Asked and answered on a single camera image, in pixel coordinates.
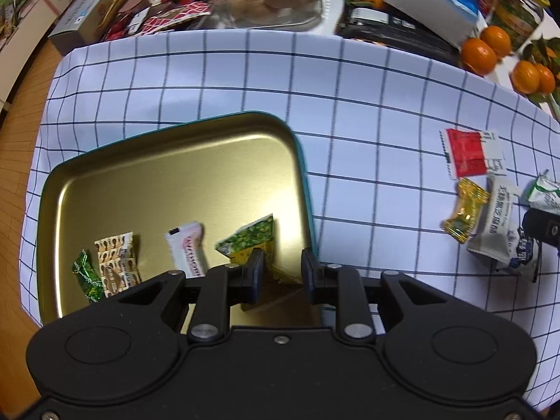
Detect white grey snack packet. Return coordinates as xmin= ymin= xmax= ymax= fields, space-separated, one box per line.
xmin=466 ymin=175 xmax=523 ymax=267

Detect red white sachet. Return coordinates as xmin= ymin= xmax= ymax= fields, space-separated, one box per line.
xmin=440 ymin=128 xmax=508 ymax=181

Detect glass jar yellow lid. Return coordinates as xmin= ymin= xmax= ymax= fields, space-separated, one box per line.
xmin=485 ymin=0 xmax=551 ymax=52

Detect pile of red snack packets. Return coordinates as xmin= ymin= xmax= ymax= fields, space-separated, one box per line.
xmin=103 ymin=0 xmax=215 ymax=43

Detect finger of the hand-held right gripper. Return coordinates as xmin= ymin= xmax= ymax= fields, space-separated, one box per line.
xmin=523 ymin=208 xmax=560 ymax=248

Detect pile of leafy mandarins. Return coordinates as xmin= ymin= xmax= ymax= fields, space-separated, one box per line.
xmin=510 ymin=35 xmax=560 ymax=108

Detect gold candy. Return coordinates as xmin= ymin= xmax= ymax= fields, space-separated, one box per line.
xmin=440 ymin=178 xmax=491 ymax=244

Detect loose mandarin orange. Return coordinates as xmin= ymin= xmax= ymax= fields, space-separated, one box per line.
xmin=460 ymin=37 xmax=498 ymax=76
xmin=480 ymin=25 xmax=513 ymax=57

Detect green candy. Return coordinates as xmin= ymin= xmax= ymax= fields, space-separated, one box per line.
xmin=72 ymin=248 xmax=106 ymax=305

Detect pink white strip packet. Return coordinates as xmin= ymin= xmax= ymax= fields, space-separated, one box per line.
xmin=164 ymin=222 xmax=208 ymax=280

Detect brown heart patterned packet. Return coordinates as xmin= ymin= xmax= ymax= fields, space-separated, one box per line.
xmin=94 ymin=232 xmax=143 ymax=298

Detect white low cabinet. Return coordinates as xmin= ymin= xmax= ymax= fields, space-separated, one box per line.
xmin=0 ymin=0 xmax=62 ymax=110

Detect white blue checked tablecloth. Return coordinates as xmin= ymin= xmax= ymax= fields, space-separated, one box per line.
xmin=20 ymin=30 xmax=560 ymax=412

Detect grey cardboard box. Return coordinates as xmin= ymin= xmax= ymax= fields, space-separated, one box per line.
xmin=47 ymin=0 xmax=119 ymax=57

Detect green white triangular packet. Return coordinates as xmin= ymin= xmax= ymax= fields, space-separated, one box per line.
xmin=525 ymin=170 xmax=560 ymax=216

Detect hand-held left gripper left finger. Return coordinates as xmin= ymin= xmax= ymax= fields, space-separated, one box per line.
xmin=118 ymin=248 xmax=266 ymax=344

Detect blue tissue pack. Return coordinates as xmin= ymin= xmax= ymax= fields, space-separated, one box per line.
xmin=380 ymin=0 xmax=487 ymax=50

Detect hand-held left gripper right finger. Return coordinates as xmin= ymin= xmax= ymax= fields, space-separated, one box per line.
xmin=301 ymin=248 xmax=448 ymax=344

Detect yellow green pea packet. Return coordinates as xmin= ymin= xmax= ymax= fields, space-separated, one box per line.
xmin=215 ymin=213 xmax=303 ymax=313

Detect teal metal tin gold inside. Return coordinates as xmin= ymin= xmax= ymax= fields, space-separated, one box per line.
xmin=37 ymin=111 xmax=322 ymax=329

